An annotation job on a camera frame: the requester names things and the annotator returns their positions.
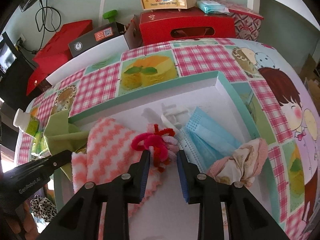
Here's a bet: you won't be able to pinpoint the red and pink hair ties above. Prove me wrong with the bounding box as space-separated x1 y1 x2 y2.
130 124 178 173

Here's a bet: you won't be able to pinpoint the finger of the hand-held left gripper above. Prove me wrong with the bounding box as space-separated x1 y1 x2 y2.
32 149 73 176

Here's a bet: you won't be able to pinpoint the black power cable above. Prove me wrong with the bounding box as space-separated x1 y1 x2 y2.
17 42 38 55

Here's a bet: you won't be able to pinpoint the brown paper bag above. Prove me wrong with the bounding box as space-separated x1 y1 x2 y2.
124 15 144 50

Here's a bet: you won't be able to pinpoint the blue face mask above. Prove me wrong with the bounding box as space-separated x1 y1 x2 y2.
175 106 243 173

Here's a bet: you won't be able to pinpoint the green dumbbell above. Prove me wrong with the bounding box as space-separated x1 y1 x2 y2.
103 9 118 20

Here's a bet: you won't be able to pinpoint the black hanging cables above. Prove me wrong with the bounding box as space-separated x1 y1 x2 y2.
35 0 62 33

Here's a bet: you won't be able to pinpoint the white chair back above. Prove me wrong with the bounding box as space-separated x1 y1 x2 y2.
46 34 130 85

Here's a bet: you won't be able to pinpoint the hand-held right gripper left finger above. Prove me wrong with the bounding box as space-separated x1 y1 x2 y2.
51 148 152 240

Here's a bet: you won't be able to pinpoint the red box with handle cutout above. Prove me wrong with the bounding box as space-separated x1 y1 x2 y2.
139 9 237 47

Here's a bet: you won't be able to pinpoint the teal shallow cardboard tray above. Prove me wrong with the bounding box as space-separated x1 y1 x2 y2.
54 70 280 240

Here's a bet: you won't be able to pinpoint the light green cloth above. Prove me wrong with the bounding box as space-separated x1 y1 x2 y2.
43 110 88 180

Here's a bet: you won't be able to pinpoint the pink floral scrunchie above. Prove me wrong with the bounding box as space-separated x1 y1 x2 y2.
206 138 268 188

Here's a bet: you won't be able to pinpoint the red patterned box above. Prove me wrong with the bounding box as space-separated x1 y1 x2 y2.
220 1 264 42

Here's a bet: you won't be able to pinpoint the white medicine bottle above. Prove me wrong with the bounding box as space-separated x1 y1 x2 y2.
13 108 40 137

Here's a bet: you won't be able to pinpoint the black television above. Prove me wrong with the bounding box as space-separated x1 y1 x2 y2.
20 0 37 12

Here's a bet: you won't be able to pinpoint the black labelled box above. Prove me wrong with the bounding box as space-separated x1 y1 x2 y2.
68 22 120 58

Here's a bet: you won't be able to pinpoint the cardboard boxes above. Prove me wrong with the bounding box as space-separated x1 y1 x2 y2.
300 55 320 100

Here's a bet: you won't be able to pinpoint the leopard print scrunchie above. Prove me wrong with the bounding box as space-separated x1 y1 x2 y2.
30 195 57 223

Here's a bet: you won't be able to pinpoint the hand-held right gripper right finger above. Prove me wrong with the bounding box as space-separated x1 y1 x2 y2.
176 149 279 240

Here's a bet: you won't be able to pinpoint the black cabinet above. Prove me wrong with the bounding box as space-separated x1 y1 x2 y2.
0 50 39 110

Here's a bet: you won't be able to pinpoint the pink white zigzag towel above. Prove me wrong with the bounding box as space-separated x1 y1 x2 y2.
71 117 163 217

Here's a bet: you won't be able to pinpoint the blue wet wipes pack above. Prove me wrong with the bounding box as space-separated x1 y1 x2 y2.
196 0 230 14

